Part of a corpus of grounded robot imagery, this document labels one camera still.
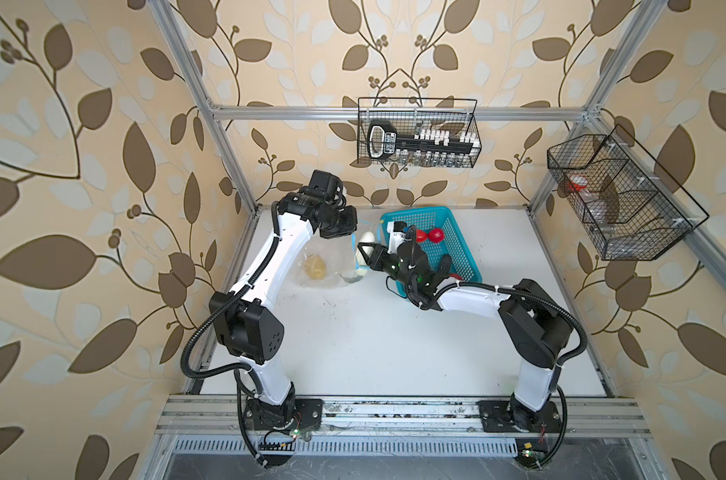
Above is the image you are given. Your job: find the black handled tool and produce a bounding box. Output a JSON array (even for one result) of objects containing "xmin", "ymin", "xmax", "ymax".
[{"xmin": 363, "ymin": 120, "xmax": 481, "ymax": 162}]

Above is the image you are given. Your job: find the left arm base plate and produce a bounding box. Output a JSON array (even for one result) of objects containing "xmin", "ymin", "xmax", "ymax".
[{"xmin": 245, "ymin": 397, "xmax": 324, "ymax": 432}]

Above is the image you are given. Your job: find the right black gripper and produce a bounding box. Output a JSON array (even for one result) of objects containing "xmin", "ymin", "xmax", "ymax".
[{"xmin": 359, "ymin": 241, "xmax": 415, "ymax": 293}]

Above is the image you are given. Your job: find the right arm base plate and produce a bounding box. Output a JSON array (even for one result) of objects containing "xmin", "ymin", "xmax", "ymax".
[{"xmin": 477, "ymin": 399, "xmax": 564, "ymax": 435}]

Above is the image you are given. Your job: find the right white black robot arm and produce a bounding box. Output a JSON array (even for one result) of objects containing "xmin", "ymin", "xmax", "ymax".
[{"xmin": 357, "ymin": 222, "xmax": 588, "ymax": 431}]

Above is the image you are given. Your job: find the red capped bottle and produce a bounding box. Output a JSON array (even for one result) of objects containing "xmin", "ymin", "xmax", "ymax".
[{"xmin": 564, "ymin": 174, "xmax": 599, "ymax": 203}]

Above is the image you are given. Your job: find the black wire basket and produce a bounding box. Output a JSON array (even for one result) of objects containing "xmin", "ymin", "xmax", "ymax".
[
  {"xmin": 356, "ymin": 96, "xmax": 482, "ymax": 169},
  {"xmin": 547, "ymin": 124, "xmax": 710, "ymax": 262}
]

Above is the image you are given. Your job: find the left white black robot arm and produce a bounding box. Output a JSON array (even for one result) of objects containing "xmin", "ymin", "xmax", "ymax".
[{"xmin": 180, "ymin": 170, "xmax": 357, "ymax": 406}]

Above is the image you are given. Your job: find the yellow potato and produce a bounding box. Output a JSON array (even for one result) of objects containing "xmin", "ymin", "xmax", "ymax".
[{"xmin": 303, "ymin": 254, "xmax": 327, "ymax": 281}]

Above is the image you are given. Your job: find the teal plastic basket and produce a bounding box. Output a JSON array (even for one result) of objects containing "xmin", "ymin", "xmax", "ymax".
[{"xmin": 380, "ymin": 206, "xmax": 482, "ymax": 282}]

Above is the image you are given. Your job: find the clear zip top bag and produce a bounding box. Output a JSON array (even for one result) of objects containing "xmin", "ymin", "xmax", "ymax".
[{"xmin": 289, "ymin": 234, "xmax": 368, "ymax": 290}]

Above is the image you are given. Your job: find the back black wire basket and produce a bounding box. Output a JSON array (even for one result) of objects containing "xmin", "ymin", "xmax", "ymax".
[{"xmin": 356, "ymin": 96, "xmax": 482, "ymax": 169}]

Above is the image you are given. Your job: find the right black wire basket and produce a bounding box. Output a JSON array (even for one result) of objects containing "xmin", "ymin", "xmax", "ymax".
[{"xmin": 547, "ymin": 124, "xmax": 710, "ymax": 262}]

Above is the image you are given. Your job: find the aluminium front rail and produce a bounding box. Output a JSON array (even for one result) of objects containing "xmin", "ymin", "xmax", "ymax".
[{"xmin": 154, "ymin": 394, "xmax": 652, "ymax": 439}]

